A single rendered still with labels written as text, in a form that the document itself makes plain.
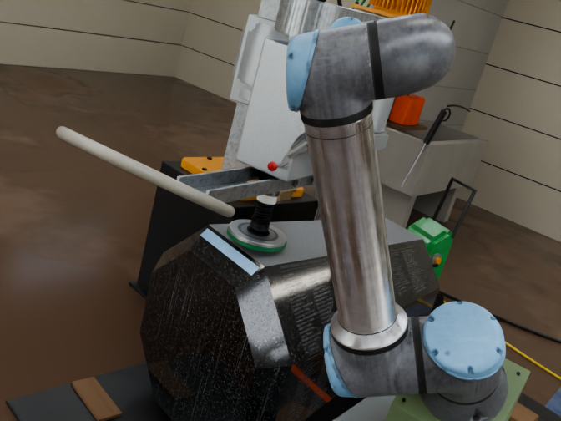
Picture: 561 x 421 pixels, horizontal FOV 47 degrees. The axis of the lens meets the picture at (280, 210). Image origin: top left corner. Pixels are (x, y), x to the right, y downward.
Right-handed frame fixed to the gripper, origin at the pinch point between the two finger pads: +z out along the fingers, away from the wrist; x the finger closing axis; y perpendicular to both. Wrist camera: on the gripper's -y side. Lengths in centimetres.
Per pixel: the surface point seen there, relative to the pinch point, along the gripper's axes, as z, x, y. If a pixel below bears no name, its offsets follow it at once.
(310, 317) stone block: 29, 35, -62
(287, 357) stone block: 45, 29, -52
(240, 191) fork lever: 2.5, -8.2, -39.2
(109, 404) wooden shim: 89, -13, -115
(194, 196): 15.7, -24.9, 6.6
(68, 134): 13, -56, -1
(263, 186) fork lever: -3.5, -0.5, -47.8
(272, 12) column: -96, -11, -128
